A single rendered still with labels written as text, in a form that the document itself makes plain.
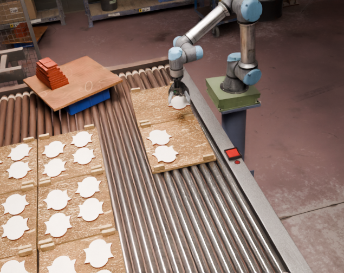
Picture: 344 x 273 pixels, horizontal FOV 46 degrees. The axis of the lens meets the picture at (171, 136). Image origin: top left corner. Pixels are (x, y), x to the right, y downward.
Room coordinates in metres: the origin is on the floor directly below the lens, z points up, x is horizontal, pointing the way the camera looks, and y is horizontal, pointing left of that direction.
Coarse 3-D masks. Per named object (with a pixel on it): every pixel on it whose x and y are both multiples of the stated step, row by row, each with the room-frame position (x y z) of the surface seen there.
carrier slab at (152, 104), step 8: (152, 88) 2.42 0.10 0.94; (160, 88) 2.41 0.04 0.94; (168, 88) 2.40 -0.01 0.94; (136, 96) 2.34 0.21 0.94; (144, 96) 2.33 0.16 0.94; (152, 96) 2.32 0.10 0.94; (160, 96) 2.31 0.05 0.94; (136, 104) 2.24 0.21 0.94; (144, 104) 2.23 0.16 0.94; (152, 104) 2.22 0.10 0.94; (160, 104) 2.21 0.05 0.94; (168, 104) 2.20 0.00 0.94; (136, 112) 2.15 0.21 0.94; (144, 112) 2.14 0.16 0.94; (152, 112) 2.13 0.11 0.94; (160, 112) 2.12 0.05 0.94; (168, 112) 2.11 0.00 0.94; (176, 112) 2.10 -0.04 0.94; (184, 112) 2.10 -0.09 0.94; (192, 112) 2.09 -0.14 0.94; (152, 120) 2.04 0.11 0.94; (160, 120) 2.03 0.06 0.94; (168, 120) 2.03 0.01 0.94
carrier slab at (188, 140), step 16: (144, 128) 1.97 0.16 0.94; (160, 128) 1.95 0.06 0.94; (176, 128) 1.94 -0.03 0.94; (192, 128) 1.92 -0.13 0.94; (144, 144) 1.82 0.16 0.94; (176, 144) 1.79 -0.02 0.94; (192, 144) 1.78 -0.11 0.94; (208, 144) 1.76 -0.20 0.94; (176, 160) 1.65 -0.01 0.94; (192, 160) 1.64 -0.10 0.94; (208, 160) 1.63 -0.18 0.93
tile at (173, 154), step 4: (156, 148) 1.76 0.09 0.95; (160, 148) 1.75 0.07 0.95; (164, 148) 1.75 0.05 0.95; (168, 148) 1.74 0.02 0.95; (172, 148) 1.74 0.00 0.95; (156, 152) 1.72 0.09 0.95; (160, 152) 1.72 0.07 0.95; (164, 152) 1.72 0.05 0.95; (168, 152) 1.71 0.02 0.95; (172, 152) 1.71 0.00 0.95; (176, 152) 1.71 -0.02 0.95; (156, 156) 1.69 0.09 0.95; (160, 156) 1.69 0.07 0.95; (164, 156) 1.68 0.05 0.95; (168, 156) 1.68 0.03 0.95; (172, 156) 1.68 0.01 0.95; (160, 160) 1.65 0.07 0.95; (164, 160) 1.65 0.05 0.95; (168, 160) 1.65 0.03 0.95; (172, 160) 1.64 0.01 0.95
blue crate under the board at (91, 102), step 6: (102, 90) 2.34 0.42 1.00; (108, 90) 2.37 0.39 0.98; (90, 96) 2.29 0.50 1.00; (96, 96) 2.32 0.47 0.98; (102, 96) 2.34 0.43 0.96; (108, 96) 2.36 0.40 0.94; (78, 102) 2.24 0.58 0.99; (84, 102) 2.26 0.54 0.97; (90, 102) 2.29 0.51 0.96; (96, 102) 2.31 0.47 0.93; (66, 108) 2.24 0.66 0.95; (72, 108) 2.21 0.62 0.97; (78, 108) 2.24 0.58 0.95; (84, 108) 2.26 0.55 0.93; (72, 114) 2.21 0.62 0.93
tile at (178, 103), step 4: (176, 96) 2.10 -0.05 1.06; (184, 96) 2.09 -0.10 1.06; (172, 100) 2.06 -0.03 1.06; (176, 100) 2.05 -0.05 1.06; (180, 100) 2.05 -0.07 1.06; (184, 100) 2.04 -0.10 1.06; (172, 104) 2.01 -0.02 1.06; (176, 104) 2.01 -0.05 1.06; (180, 104) 2.00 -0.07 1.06; (184, 104) 2.00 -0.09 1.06; (188, 104) 2.00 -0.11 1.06; (176, 108) 1.96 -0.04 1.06; (180, 108) 1.96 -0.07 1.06; (184, 108) 1.97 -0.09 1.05
